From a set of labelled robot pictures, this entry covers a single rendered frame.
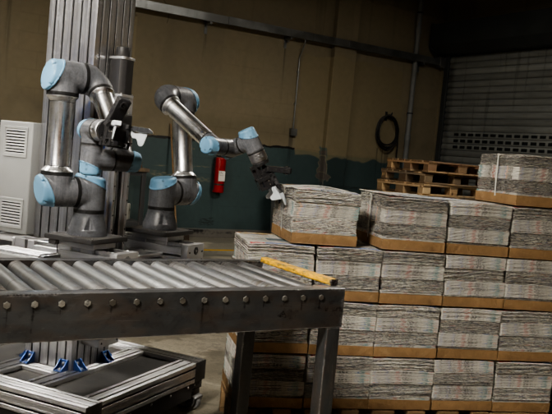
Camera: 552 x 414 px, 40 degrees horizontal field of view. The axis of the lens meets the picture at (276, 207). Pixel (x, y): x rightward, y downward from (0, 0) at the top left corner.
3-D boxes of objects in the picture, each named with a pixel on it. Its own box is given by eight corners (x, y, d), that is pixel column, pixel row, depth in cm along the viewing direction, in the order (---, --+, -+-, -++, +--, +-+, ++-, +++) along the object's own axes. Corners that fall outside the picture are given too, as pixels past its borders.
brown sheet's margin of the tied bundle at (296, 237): (281, 237, 324) (282, 227, 323) (345, 241, 330) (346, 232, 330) (290, 242, 308) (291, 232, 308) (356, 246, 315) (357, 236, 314)
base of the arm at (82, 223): (57, 232, 285) (60, 207, 284) (84, 231, 298) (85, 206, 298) (89, 238, 278) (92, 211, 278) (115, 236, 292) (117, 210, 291)
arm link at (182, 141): (163, 205, 341) (159, 86, 342) (185, 206, 353) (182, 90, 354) (181, 204, 333) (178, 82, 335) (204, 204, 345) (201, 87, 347)
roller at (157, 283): (124, 275, 247) (125, 259, 246) (183, 306, 207) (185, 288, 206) (109, 275, 244) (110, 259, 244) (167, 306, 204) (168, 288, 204)
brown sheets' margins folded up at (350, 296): (220, 379, 345) (230, 269, 342) (453, 384, 371) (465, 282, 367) (233, 407, 308) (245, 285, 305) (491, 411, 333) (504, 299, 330)
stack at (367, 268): (217, 409, 346) (232, 230, 341) (450, 412, 372) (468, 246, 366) (230, 442, 309) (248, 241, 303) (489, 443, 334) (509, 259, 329)
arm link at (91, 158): (114, 177, 260) (117, 145, 259) (84, 175, 253) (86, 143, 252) (103, 175, 266) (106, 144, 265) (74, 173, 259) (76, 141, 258)
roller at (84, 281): (65, 275, 236) (66, 259, 236) (115, 308, 197) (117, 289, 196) (48, 275, 234) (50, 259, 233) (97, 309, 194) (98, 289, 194)
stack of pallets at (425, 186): (435, 254, 1078) (445, 163, 1069) (489, 264, 1001) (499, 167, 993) (366, 254, 1000) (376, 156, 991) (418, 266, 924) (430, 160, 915)
